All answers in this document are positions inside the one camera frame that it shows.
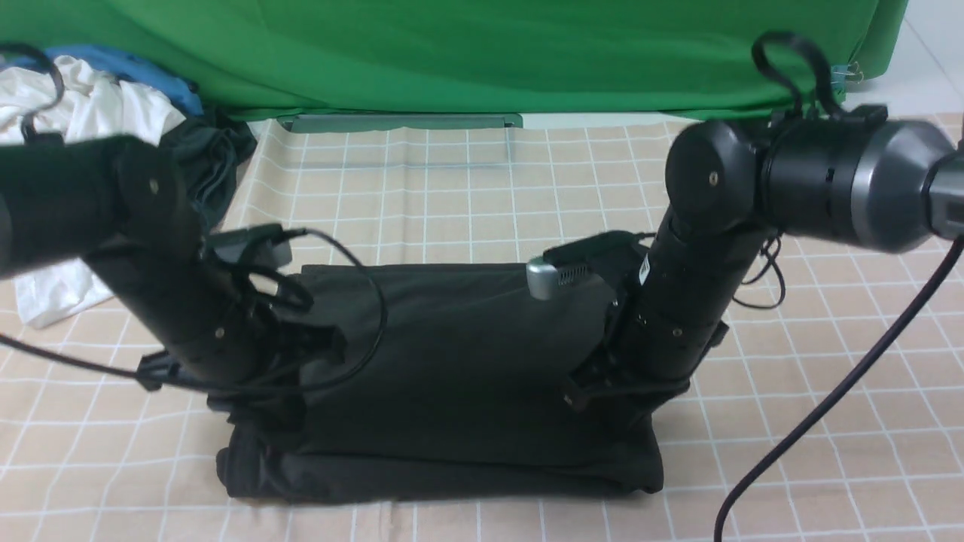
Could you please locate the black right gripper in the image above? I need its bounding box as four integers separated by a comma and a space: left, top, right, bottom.
562, 324, 730, 430

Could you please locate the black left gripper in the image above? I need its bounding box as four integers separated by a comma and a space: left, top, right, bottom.
136, 321, 346, 431

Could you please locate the dark gray long-sleeve shirt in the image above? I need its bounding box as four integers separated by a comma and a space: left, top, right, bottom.
216, 263, 664, 504

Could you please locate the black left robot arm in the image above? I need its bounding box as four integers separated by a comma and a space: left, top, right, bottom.
1, 136, 344, 432

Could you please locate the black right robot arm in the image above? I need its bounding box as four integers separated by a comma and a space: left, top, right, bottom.
544, 120, 962, 425

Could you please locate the white crumpled shirt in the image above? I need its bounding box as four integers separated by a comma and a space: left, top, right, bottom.
0, 55, 188, 330

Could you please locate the beige checkered tablecloth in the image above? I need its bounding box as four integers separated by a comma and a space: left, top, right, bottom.
1, 121, 963, 541

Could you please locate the dark teal crumpled garment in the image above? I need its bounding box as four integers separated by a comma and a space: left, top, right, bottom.
160, 107, 258, 233

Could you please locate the gray-green metal base bar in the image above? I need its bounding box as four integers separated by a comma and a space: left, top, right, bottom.
276, 112, 523, 134

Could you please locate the green backdrop cloth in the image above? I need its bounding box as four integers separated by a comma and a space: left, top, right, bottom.
1, 1, 907, 120

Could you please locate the blue crumpled garment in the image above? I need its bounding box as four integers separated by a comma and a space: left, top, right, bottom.
2, 45, 206, 145

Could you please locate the metal binder clip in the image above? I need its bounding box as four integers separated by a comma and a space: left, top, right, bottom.
831, 62, 865, 93

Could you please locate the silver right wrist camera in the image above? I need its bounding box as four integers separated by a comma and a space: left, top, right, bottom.
526, 230, 655, 300

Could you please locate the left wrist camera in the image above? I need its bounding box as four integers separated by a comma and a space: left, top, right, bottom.
203, 224, 294, 270

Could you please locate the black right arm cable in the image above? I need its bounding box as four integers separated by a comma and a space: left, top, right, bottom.
712, 30, 964, 542

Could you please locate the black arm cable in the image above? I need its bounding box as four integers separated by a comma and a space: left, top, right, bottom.
0, 41, 389, 396
712, 30, 964, 542

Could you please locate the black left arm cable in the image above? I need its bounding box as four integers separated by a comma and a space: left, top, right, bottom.
0, 41, 389, 396

